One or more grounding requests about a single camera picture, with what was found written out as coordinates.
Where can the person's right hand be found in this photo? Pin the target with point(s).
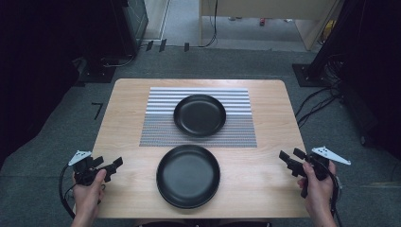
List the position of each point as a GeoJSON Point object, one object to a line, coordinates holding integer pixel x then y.
{"type": "Point", "coordinates": [318, 195]}

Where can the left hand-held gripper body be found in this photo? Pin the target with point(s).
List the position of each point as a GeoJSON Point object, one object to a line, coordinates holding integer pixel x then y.
{"type": "Point", "coordinates": [82, 170]}

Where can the black stand base plate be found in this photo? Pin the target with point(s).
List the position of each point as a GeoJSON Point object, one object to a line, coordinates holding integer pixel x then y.
{"type": "Point", "coordinates": [304, 77]}

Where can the small red object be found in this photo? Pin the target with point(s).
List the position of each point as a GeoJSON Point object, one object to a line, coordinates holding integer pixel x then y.
{"type": "Point", "coordinates": [262, 21]}

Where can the black stand foot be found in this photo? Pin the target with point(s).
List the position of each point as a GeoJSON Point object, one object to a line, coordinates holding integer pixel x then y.
{"type": "Point", "coordinates": [99, 71]}

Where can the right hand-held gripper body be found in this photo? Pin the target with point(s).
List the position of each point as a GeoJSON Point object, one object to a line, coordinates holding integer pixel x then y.
{"type": "Point", "coordinates": [321, 167]}

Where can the dark equipment cabinet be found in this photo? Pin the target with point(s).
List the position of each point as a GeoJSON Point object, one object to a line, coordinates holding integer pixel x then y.
{"type": "Point", "coordinates": [135, 22]}

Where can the light wooden cabinet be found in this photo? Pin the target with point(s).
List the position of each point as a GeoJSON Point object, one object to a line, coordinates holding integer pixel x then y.
{"type": "Point", "coordinates": [268, 8]}

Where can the striped grey woven placemat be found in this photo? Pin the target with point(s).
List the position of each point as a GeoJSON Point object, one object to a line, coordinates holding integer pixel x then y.
{"type": "Point", "coordinates": [157, 126]}

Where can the person's left hand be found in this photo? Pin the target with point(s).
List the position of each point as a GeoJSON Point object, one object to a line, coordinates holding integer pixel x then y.
{"type": "Point", "coordinates": [86, 197]}

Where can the yellow object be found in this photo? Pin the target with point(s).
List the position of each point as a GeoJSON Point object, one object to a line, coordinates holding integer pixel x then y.
{"type": "Point", "coordinates": [329, 30]}

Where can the black round plate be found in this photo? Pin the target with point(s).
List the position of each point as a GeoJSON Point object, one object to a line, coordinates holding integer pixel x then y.
{"type": "Point", "coordinates": [199, 116]}
{"type": "Point", "coordinates": [188, 176]}

